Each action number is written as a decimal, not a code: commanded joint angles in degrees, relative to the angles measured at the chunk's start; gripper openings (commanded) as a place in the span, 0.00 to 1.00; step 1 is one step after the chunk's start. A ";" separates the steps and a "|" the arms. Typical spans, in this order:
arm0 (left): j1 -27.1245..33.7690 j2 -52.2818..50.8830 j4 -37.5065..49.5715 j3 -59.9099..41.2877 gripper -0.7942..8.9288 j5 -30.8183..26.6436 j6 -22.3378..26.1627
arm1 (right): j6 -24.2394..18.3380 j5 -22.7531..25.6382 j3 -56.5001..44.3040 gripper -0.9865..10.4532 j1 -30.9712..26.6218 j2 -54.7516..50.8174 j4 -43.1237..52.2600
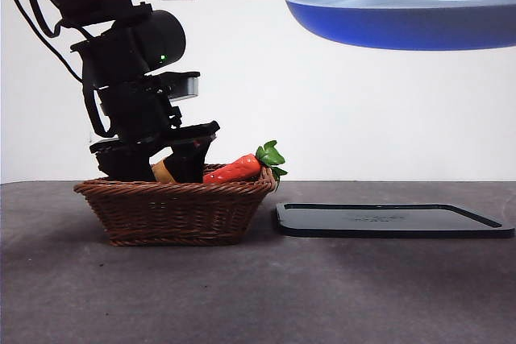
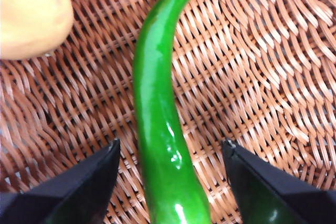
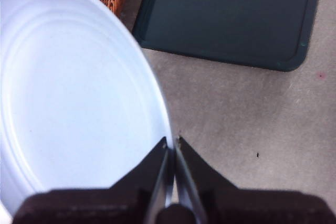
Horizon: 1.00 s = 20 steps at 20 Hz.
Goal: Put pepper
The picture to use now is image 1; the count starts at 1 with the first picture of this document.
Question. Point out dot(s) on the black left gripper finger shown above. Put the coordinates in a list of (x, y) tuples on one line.
[(125, 167), (187, 162)]

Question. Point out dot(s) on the blue round plate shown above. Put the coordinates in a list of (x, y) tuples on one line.
[(403, 26)]

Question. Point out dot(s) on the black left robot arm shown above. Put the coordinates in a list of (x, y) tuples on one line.
[(121, 46)]

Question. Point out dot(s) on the yellow-brown potato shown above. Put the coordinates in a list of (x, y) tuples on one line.
[(161, 172)]

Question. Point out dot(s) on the orange carrot with green leaves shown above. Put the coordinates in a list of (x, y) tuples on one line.
[(238, 168)]

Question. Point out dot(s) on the brown wicker basket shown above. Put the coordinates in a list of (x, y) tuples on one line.
[(173, 215)]

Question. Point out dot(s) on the black cutting board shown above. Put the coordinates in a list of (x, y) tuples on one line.
[(383, 221)]

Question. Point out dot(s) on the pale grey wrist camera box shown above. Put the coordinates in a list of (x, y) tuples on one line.
[(189, 86)]

